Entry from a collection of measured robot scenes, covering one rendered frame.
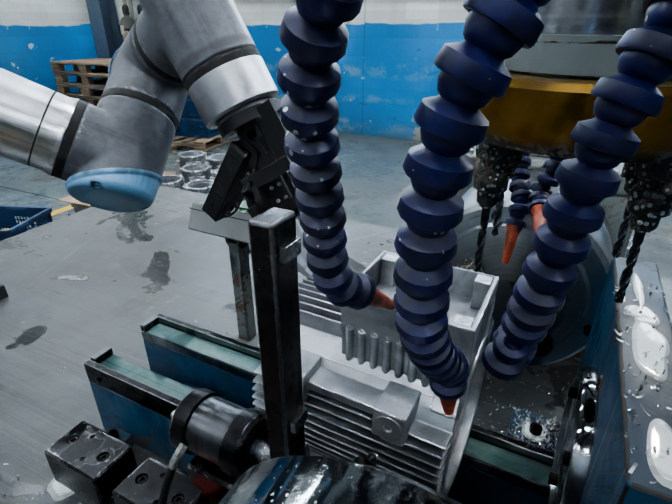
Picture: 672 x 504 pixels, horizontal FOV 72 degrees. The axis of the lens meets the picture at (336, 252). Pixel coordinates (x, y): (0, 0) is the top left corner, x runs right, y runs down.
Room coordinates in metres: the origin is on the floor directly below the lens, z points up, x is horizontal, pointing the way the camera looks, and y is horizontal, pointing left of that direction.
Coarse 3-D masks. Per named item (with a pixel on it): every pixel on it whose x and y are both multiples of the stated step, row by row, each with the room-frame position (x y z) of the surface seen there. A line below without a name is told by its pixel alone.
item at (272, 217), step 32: (256, 224) 0.27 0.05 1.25; (288, 224) 0.28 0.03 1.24; (256, 256) 0.27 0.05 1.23; (288, 256) 0.27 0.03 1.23; (256, 288) 0.27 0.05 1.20; (288, 288) 0.28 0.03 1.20; (288, 320) 0.27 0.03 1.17; (288, 352) 0.27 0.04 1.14; (288, 384) 0.27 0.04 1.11; (288, 416) 0.27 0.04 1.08; (288, 448) 0.26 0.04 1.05
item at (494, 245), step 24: (528, 168) 0.68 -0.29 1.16; (504, 192) 0.58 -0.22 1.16; (552, 192) 0.58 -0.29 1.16; (480, 216) 0.55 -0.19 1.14; (504, 216) 0.54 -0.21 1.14; (528, 216) 0.53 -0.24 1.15; (504, 240) 0.53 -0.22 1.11; (528, 240) 0.52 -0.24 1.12; (600, 240) 0.51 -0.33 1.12; (456, 264) 0.56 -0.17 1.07; (504, 264) 0.53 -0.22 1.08; (576, 264) 0.49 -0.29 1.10; (600, 264) 0.48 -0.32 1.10; (504, 288) 0.53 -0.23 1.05; (576, 288) 0.49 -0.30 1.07; (600, 288) 0.48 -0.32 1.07; (504, 312) 0.52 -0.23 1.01; (576, 312) 0.49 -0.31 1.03; (552, 336) 0.49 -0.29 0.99; (576, 336) 0.49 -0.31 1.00; (552, 360) 0.50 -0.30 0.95
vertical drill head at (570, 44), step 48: (576, 0) 0.29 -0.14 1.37; (624, 0) 0.28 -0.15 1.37; (576, 48) 0.27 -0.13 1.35; (528, 96) 0.26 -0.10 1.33; (576, 96) 0.25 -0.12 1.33; (480, 144) 0.31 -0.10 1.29; (528, 144) 0.26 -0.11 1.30; (480, 192) 0.31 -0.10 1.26; (480, 240) 0.31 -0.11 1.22; (624, 288) 0.26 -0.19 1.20
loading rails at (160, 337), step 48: (144, 336) 0.60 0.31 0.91; (192, 336) 0.59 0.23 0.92; (96, 384) 0.51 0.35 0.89; (144, 384) 0.47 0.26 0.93; (192, 384) 0.56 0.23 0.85; (240, 384) 0.52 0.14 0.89; (144, 432) 0.47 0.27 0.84; (480, 432) 0.39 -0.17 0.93; (480, 480) 0.36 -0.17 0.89; (528, 480) 0.34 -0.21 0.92
